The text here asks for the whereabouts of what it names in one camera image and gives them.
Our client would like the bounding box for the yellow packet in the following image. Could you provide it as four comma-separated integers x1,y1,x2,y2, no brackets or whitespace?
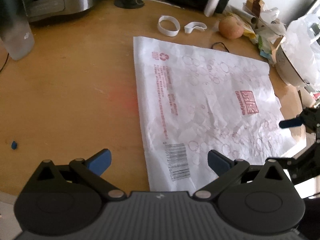
243,22,258,40

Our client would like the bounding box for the paper bowl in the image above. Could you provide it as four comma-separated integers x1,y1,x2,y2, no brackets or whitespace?
274,37,310,87

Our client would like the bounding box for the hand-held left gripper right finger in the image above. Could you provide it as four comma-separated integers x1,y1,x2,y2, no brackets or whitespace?
192,149,287,202

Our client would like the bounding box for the black cable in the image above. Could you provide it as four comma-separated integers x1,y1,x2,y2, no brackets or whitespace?
0,52,9,73

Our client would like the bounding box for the white paper band loop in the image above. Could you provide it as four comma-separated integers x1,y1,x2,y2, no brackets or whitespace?
157,15,180,37

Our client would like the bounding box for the brown paper roll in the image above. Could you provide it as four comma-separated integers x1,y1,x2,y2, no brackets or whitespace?
246,0,265,11

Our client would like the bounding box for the black rubber band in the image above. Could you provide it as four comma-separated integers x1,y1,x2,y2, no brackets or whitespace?
211,42,229,53

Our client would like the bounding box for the twisted white paper band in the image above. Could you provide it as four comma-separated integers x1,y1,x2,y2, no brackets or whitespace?
184,22,208,34

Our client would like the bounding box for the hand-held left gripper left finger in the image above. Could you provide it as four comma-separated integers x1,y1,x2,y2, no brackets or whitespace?
35,149,125,200

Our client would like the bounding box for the crumpled white plastic bag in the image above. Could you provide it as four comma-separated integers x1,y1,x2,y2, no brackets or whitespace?
285,12,320,85

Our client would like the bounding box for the cardboard box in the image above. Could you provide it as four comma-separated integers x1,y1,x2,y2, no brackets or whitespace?
297,87,320,108

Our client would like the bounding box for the apple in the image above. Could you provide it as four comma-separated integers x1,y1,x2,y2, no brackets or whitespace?
219,16,244,39

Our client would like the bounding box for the translucent water bottle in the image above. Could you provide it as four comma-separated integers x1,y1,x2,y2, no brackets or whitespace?
0,0,35,61

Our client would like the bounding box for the white shopping bag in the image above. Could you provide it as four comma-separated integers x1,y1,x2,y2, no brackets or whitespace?
132,36,298,192

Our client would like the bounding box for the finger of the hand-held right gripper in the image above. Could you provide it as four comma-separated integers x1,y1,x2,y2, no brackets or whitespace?
279,107,320,140
282,144,320,187

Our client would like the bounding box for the foil roll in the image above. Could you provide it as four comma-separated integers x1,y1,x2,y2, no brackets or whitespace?
242,3,260,25

